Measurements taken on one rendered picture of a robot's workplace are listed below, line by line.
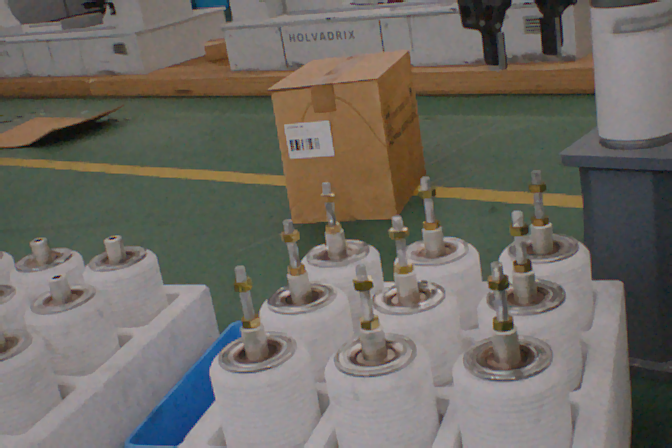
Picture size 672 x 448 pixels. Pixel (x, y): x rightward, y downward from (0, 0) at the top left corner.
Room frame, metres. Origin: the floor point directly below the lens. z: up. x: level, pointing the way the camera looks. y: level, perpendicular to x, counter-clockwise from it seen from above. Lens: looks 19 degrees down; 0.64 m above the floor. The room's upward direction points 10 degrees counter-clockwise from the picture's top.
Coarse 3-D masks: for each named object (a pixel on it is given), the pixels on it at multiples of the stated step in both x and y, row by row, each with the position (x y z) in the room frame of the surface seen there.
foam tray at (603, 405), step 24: (600, 288) 0.93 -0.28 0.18; (600, 312) 0.87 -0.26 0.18; (624, 312) 0.92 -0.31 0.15; (600, 336) 0.82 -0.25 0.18; (624, 336) 0.90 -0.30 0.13; (600, 360) 0.77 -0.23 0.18; (624, 360) 0.88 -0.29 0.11; (600, 384) 0.73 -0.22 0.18; (624, 384) 0.86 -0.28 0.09; (216, 408) 0.81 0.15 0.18; (456, 408) 0.73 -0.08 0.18; (576, 408) 0.70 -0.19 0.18; (600, 408) 0.69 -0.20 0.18; (624, 408) 0.84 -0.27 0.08; (192, 432) 0.77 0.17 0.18; (216, 432) 0.77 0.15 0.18; (312, 432) 0.73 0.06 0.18; (456, 432) 0.69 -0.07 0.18; (576, 432) 0.66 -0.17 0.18; (600, 432) 0.66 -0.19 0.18; (624, 432) 0.82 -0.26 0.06
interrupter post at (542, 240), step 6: (534, 228) 0.89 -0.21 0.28; (540, 228) 0.89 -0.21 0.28; (546, 228) 0.89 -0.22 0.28; (534, 234) 0.89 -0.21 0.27; (540, 234) 0.89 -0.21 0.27; (546, 234) 0.89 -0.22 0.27; (534, 240) 0.89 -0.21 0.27; (540, 240) 0.89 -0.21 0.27; (546, 240) 0.89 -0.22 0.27; (552, 240) 0.89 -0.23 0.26; (534, 246) 0.89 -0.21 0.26; (540, 246) 0.89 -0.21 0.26; (546, 246) 0.89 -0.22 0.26; (552, 246) 0.89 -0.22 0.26; (540, 252) 0.89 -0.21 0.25; (546, 252) 0.89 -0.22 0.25
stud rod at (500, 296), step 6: (492, 264) 0.68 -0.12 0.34; (498, 264) 0.68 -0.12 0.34; (492, 270) 0.68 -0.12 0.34; (498, 270) 0.68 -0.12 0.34; (492, 276) 0.68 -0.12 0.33; (498, 276) 0.68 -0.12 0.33; (498, 294) 0.68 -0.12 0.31; (504, 294) 0.68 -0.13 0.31; (498, 300) 0.68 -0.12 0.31; (504, 300) 0.68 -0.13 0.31; (498, 306) 0.68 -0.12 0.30; (504, 306) 0.68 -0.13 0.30; (498, 312) 0.68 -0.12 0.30; (504, 312) 0.68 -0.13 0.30; (498, 318) 0.68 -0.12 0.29; (504, 318) 0.68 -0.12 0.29
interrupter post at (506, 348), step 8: (496, 336) 0.67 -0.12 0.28; (504, 336) 0.67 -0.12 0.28; (512, 336) 0.67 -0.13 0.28; (496, 344) 0.67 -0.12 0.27; (504, 344) 0.67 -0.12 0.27; (512, 344) 0.67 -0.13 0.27; (496, 352) 0.67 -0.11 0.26; (504, 352) 0.67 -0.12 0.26; (512, 352) 0.67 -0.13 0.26; (496, 360) 0.68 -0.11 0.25; (504, 360) 0.67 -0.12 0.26; (512, 360) 0.67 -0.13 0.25
